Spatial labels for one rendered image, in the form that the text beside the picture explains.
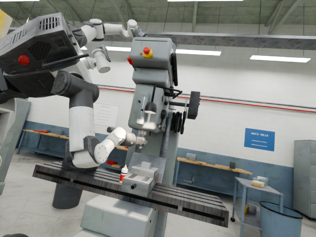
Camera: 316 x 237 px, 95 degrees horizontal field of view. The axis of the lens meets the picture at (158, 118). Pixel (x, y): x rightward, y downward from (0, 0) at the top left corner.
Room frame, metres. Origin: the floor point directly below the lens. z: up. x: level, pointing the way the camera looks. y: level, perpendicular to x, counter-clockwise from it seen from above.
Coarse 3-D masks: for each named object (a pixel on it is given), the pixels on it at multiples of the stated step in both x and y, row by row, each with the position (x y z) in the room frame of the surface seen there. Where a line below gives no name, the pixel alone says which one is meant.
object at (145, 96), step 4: (144, 92) 0.91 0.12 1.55; (144, 96) 0.90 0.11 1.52; (148, 96) 0.92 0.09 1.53; (144, 100) 0.91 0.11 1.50; (148, 100) 0.93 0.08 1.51; (140, 104) 0.91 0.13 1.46; (144, 104) 0.91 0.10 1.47; (140, 108) 0.91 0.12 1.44; (144, 108) 0.90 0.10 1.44; (140, 112) 0.91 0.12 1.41; (144, 112) 0.91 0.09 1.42; (140, 116) 0.91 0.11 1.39; (144, 116) 0.92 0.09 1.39; (140, 120) 0.90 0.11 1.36; (144, 120) 0.94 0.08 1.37; (140, 124) 0.93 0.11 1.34
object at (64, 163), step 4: (64, 156) 1.13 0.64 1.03; (64, 160) 1.12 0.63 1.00; (64, 164) 1.12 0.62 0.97; (68, 164) 1.11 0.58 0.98; (72, 168) 1.10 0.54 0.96; (76, 168) 1.09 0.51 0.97; (80, 168) 1.07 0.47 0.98; (84, 168) 1.06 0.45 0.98; (88, 168) 1.09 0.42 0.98; (92, 168) 1.12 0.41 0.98; (96, 168) 1.17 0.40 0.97
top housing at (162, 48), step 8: (136, 40) 0.83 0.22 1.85; (144, 40) 0.82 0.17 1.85; (152, 40) 0.81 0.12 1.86; (160, 40) 0.80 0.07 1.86; (168, 40) 0.80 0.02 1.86; (136, 48) 0.83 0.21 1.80; (152, 48) 0.81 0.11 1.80; (160, 48) 0.80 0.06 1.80; (168, 48) 0.80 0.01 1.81; (136, 56) 0.83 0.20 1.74; (152, 56) 0.81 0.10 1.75; (160, 56) 0.80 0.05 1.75; (168, 56) 0.80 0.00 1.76; (136, 64) 0.91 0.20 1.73; (144, 64) 0.89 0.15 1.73; (152, 64) 0.87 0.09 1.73; (160, 64) 0.85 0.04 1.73; (168, 64) 0.85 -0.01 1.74
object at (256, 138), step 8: (96, 104) 5.78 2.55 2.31; (104, 104) 5.71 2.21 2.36; (96, 112) 5.76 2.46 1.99; (104, 112) 5.70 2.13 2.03; (112, 112) 5.63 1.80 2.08; (96, 120) 5.75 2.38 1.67; (104, 120) 5.68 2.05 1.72; (112, 120) 5.62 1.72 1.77; (248, 128) 4.71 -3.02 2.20; (248, 136) 4.71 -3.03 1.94; (256, 136) 4.67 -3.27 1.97; (264, 136) 4.62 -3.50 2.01; (272, 136) 4.58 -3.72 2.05; (248, 144) 4.71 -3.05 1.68; (256, 144) 4.66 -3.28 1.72; (264, 144) 4.62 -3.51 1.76; (272, 144) 4.58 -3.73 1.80
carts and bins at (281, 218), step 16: (256, 176) 2.67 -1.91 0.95; (64, 192) 2.43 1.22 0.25; (80, 192) 2.61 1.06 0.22; (272, 192) 2.18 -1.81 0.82; (64, 208) 2.46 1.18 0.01; (240, 208) 2.88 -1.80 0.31; (272, 208) 2.39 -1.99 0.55; (288, 208) 2.27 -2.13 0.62; (256, 224) 2.33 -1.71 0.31; (272, 224) 2.06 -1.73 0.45; (288, 224) 1.97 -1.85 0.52
